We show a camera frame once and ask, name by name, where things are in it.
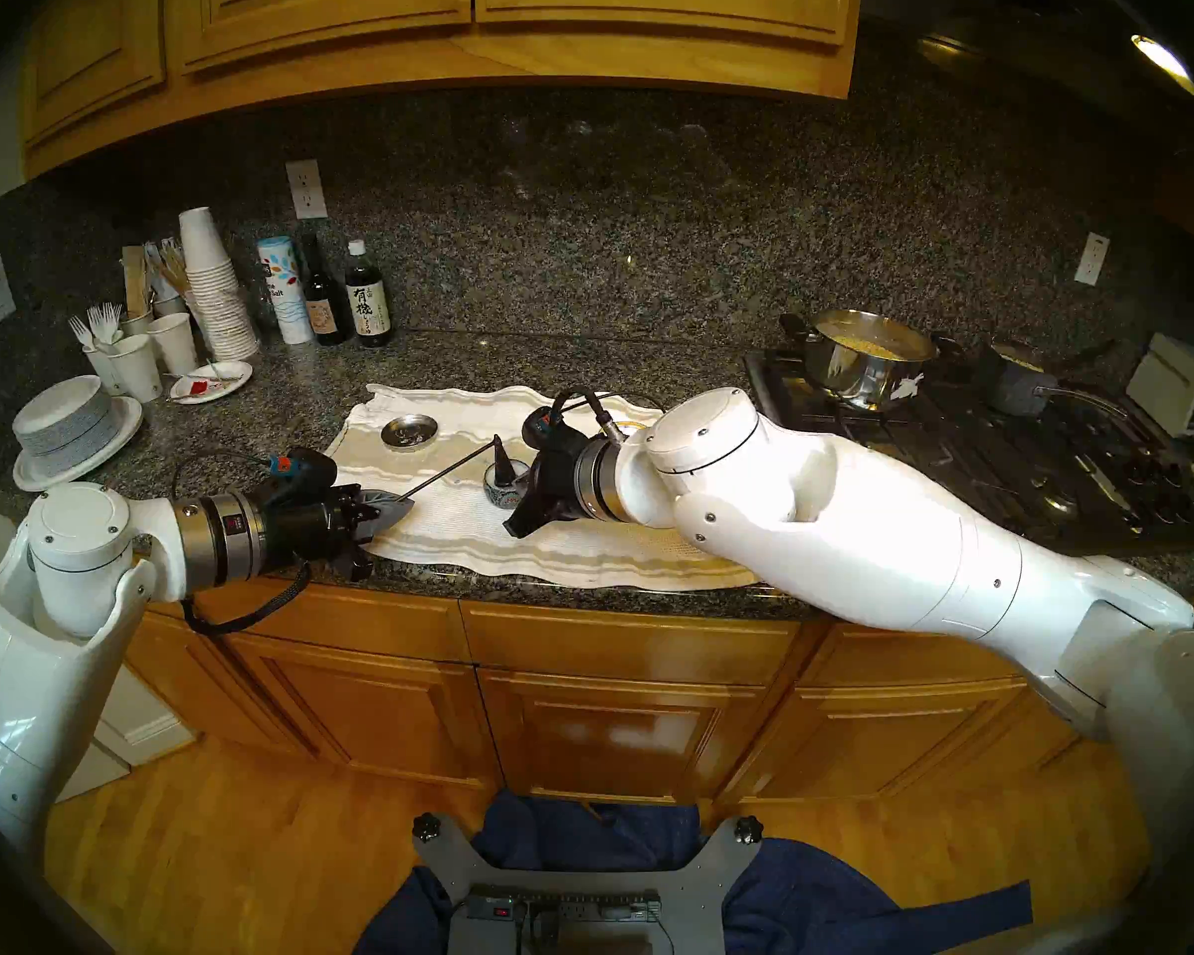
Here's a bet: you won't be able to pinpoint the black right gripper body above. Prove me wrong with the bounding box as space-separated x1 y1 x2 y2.
530 439 595 523

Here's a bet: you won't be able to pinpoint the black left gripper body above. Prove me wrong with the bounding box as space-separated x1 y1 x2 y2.
259 477 374 581

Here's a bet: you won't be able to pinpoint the black long-handled candle snuffer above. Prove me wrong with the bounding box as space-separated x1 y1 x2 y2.
398 434 518 501

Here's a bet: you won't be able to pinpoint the white beige striped towel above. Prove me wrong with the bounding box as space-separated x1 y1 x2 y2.
323 383 767 593

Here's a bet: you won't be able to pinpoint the small round metal dish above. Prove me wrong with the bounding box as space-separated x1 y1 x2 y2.
380 414 441 453

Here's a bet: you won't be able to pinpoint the wooden lower cabinets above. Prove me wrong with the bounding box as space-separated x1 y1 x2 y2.
124 575 1194 815

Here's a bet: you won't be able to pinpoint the wooden cabinets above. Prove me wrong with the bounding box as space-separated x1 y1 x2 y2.
20 0 862 180
124 575 1194 815

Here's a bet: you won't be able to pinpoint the small white plate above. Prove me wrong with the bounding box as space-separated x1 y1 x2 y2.
167 359 255 405

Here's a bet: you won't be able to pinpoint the soy sauce bottle white label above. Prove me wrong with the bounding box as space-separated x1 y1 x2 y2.
344 240 394 349

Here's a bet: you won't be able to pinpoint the dark bottle tan label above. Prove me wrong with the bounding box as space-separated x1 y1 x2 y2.
298 234 349 347

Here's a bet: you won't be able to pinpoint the tall stack paper cups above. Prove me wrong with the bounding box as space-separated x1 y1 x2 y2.
177 207 260 362

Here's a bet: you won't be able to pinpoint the white salt canister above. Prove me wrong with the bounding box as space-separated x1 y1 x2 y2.
257 237 314 345

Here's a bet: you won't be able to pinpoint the stack of grey paper bowls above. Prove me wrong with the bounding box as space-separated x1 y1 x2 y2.
15 374 122 459

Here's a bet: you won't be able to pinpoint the paper wrapped chopsticks bundle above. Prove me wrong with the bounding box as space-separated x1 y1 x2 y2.
147 237 192 297

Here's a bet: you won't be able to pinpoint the stainless steel pot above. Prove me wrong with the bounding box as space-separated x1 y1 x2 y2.
781 309 941 412

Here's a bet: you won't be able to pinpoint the white outlet near bottles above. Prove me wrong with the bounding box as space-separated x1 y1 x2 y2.
286 159 329 220

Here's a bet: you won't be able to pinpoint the wooden upper cabinets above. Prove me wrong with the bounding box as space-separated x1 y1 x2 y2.
20 0 862 180

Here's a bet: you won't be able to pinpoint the dark blue cloth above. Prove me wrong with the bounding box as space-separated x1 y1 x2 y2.
353 789 1034 955

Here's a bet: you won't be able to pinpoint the gas stove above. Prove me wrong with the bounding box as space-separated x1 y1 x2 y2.
744 346 1194 556

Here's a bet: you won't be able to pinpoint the white box appliance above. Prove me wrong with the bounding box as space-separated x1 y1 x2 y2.
1124 331 1194 439

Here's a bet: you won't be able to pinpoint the dark range hood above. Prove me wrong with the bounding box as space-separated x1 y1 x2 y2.
861 0 1194 118

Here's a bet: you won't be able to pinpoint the range hood light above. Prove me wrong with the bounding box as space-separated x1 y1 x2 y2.
1129 33 1194 103

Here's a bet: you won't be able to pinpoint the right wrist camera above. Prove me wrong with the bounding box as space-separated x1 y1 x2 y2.
520 406 573 452

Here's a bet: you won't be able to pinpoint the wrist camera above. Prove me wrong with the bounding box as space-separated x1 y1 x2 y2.
520 406 573 452
264 448 339 496

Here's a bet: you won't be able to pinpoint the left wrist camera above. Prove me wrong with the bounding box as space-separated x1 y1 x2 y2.
264 448 339 496

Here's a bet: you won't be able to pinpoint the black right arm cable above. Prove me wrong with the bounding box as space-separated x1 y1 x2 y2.
549 388 630 449

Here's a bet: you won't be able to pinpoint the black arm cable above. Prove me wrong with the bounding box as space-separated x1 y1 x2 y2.
549 388 630 449
171 451 311 636

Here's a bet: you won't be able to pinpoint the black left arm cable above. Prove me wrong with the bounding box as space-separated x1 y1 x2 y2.
171 451 311 636

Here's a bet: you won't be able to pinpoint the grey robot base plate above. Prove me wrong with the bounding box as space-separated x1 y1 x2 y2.
411 814 765 955

